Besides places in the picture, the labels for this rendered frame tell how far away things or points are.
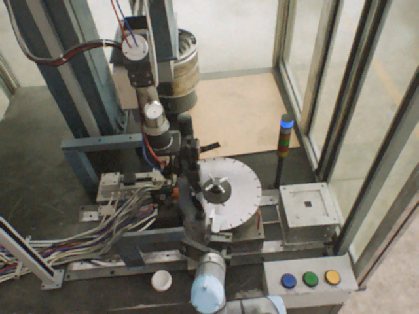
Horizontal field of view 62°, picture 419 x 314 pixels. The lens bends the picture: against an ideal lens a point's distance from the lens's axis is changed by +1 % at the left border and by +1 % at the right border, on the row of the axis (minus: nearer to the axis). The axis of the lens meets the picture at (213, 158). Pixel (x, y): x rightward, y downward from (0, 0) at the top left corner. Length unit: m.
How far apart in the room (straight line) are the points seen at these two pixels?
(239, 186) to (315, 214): 0.29
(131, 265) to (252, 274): 0.46
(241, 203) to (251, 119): 0.68
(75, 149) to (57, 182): 0.34
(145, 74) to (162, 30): 0.35
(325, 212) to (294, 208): 0.11
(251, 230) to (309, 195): 0.26
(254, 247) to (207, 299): 0.54
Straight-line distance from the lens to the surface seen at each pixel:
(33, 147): 2.00
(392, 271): 2.36
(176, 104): 1.85
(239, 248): 1.37
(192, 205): 1.27
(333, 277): 1.23
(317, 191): 1.40
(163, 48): 1.25
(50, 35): 1.47
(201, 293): 0.86
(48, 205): 1.71
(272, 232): 1.44
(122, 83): 1.00
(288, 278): 1.20
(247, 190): 1.30
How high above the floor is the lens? 2.02
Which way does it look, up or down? 50 degrees down
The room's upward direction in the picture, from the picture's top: 5 degrees counter-clockwise
